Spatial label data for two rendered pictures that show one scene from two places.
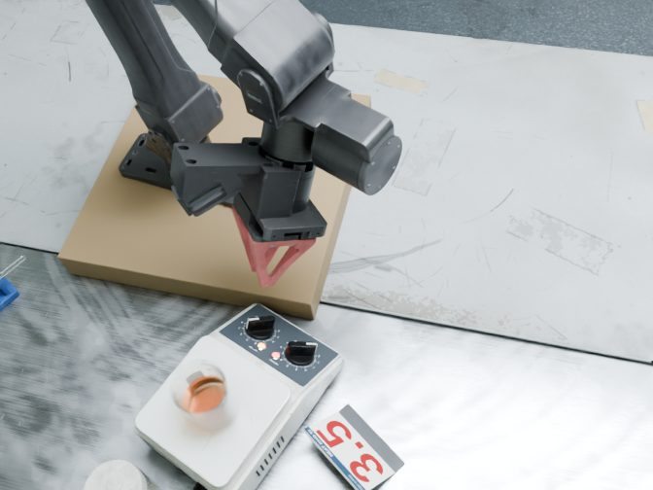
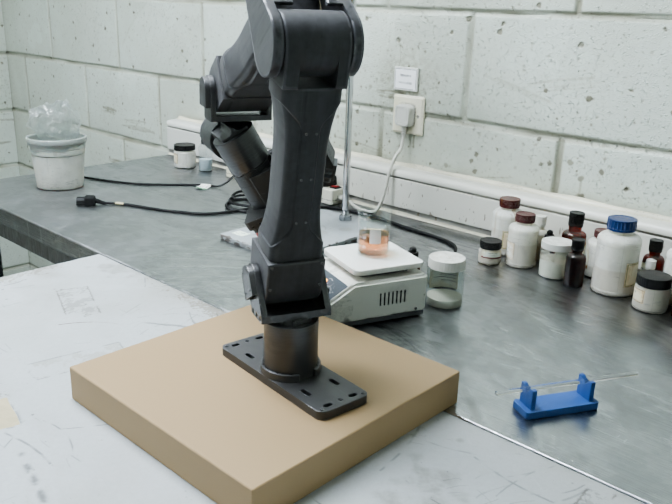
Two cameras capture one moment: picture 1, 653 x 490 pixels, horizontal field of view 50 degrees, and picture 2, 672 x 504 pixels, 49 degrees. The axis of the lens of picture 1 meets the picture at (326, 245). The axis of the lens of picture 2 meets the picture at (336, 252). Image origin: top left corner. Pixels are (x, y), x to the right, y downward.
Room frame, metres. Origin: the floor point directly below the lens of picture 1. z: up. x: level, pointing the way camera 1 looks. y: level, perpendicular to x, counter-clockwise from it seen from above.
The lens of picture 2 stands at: (1.30, 0.47, 1.36)
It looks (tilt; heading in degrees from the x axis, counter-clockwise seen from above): 19 degrees down; 201
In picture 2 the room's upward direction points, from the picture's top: 2 degrees clockwise
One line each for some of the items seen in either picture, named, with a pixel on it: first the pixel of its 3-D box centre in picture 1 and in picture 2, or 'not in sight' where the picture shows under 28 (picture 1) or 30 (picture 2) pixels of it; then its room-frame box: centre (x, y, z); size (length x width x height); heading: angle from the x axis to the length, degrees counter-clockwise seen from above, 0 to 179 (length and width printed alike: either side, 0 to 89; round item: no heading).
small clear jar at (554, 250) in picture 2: not in sight; (555, 258); (-0.03, 0.39, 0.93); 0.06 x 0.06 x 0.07
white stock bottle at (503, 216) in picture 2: not in sight; (507, 225); (-0.13, 0.29, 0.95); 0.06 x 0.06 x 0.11
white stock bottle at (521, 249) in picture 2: not in sight; (522, 239); (-0.06, 0.33, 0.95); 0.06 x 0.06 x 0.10
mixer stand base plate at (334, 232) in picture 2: not in sight; (305, 232); (-0.05, -0.11, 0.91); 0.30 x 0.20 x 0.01; 158
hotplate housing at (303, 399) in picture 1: (237, 401); (356, 285); (0.27, 0.12, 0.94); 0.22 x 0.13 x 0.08; 137
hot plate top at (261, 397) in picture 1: (213, 407); (372, 257); (0.26, 0.14, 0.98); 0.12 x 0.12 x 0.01; 47
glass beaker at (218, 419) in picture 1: (208, 399); (372, 230); (0.25, 0.14, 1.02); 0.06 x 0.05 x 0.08; 52
